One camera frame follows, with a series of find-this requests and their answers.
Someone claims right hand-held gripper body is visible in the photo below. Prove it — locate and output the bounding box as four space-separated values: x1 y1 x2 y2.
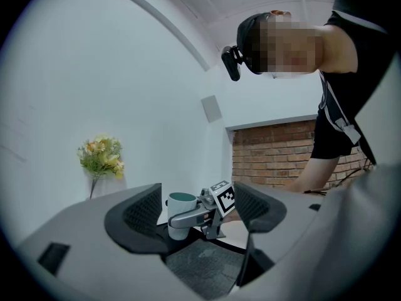
196 180 236 240

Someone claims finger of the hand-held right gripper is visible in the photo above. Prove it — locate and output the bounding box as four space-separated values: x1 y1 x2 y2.
167 206 217 230

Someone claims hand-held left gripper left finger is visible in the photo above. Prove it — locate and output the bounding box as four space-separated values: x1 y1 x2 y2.
18 182 202 301

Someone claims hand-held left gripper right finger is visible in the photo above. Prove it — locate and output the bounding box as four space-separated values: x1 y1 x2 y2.
234 164 401 297

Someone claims white cup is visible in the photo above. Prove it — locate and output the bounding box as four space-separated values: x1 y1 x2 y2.
165 192 199 241

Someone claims person's right forearm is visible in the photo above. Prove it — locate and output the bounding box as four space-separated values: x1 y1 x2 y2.
222 154 341 224

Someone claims clear glass vase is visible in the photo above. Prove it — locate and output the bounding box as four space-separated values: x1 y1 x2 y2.
83 167 128 200

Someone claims yellow and white flower bouquet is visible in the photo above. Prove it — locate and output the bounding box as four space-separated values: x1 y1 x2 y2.
77 133 125 199

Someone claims person's black shirt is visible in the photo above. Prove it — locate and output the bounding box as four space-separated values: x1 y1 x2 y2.
310 0 399 166

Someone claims person's head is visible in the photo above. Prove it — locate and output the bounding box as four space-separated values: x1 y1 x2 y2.
236 9 325 80

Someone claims thin black cable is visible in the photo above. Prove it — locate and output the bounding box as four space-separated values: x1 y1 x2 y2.
302 164 374 196

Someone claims grey wall plate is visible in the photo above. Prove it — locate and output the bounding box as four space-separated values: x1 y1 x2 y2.
200 95 224 124

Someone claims white lanyard strap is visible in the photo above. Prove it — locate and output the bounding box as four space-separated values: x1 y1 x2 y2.
318 70 362 146

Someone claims black head camera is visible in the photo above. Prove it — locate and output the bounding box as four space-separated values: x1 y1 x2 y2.
221 45 245 82

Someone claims white wall conduit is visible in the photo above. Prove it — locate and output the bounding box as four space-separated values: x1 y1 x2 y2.
108 0 211 72

